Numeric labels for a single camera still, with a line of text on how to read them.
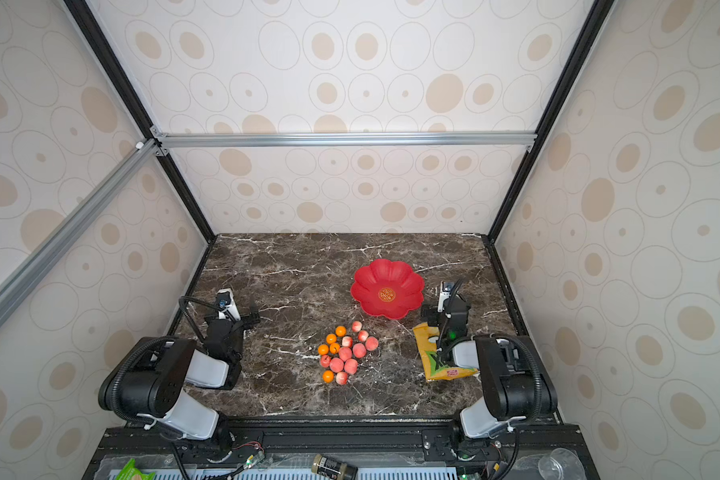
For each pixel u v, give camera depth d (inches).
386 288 40.6
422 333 36.3
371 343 35.0
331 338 35.5
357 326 36.5
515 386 17.8
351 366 32.9
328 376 32.8
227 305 29.7
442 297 32.8
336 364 33.5
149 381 17.8
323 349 34.7
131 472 27.0
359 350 33.9
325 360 33.6
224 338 26.9
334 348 34.4
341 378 32.5
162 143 35.9
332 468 26.9
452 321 27.9
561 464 27.8
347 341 35.2
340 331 36.3
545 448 26.5
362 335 36.0
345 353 34.0
